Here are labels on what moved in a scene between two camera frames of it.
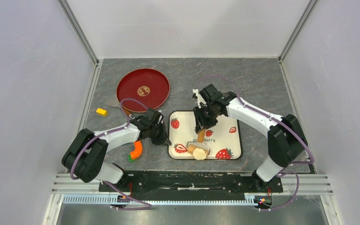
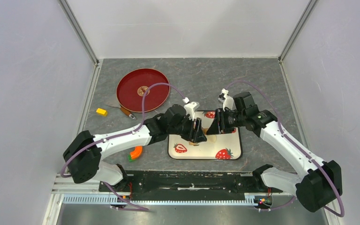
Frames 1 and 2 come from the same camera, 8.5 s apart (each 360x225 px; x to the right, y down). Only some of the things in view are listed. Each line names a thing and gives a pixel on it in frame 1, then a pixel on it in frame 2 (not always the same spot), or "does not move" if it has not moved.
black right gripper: [202, 123] -> [219, 125]
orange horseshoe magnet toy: [138, 150] does not move
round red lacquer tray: [140, 90] does not move
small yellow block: [101, 112] does not move
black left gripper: [163, 139] -> [197, 135]
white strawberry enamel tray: [223, 139] does not move
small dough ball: [199, 153] -> [211, 138]
